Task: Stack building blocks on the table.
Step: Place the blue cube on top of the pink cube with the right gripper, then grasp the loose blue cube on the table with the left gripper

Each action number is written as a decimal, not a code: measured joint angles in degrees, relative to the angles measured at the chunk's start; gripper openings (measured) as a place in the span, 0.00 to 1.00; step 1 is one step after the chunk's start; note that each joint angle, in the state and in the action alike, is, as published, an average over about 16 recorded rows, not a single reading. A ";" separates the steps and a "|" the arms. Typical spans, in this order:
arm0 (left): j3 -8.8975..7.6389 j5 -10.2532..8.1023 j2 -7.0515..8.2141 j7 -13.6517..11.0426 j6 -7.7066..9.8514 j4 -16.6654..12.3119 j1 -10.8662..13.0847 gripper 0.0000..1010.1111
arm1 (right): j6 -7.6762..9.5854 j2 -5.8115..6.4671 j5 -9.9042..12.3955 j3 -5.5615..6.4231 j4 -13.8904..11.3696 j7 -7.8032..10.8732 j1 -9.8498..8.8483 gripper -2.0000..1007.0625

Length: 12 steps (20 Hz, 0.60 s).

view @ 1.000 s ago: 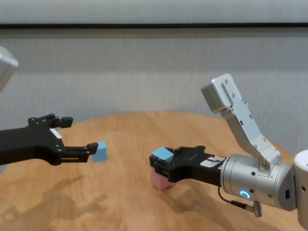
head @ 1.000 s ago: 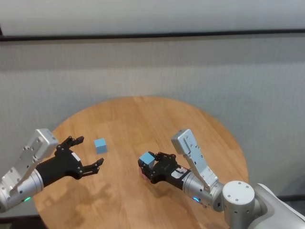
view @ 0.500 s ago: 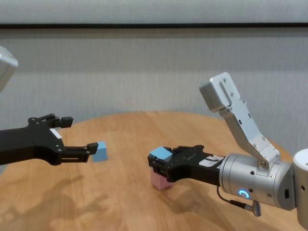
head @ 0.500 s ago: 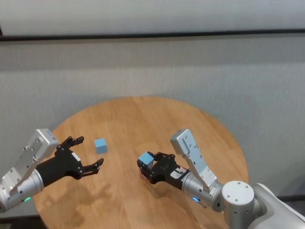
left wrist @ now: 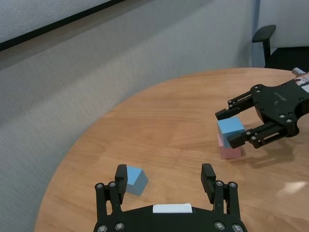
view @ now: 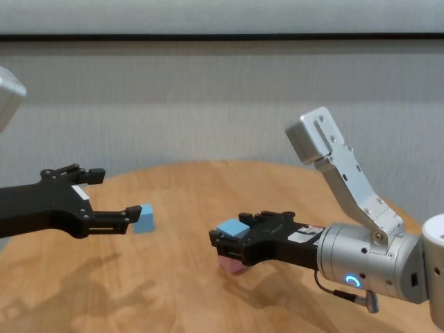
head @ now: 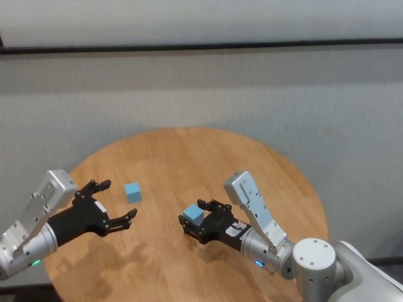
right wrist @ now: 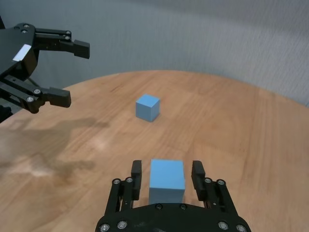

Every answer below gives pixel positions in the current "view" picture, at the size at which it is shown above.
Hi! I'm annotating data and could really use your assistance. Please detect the pink cube block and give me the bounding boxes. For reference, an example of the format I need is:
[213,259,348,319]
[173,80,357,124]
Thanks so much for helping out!
[217,255,249,276]

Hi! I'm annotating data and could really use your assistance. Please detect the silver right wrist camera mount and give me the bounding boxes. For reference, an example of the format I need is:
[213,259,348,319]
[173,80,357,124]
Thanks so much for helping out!
[284,105,405,246]

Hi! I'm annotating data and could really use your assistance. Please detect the blue cube block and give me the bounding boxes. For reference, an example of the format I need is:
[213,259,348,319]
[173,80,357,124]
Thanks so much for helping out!
[133,203,156,234]
[216,219,251,240]

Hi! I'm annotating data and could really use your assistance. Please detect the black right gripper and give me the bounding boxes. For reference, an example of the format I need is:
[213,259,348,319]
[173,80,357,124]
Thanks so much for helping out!
[208,209,327,271]

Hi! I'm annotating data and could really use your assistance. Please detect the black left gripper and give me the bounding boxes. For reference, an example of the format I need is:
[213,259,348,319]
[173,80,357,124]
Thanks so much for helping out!
[0,164,143,240]

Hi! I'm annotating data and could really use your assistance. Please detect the black wall rail strip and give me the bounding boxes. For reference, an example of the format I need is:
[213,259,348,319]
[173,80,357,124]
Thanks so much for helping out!
[0,32,444,44]

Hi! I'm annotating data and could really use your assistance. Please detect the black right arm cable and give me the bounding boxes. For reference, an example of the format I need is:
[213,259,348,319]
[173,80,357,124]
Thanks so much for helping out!
[314,269,381,314]

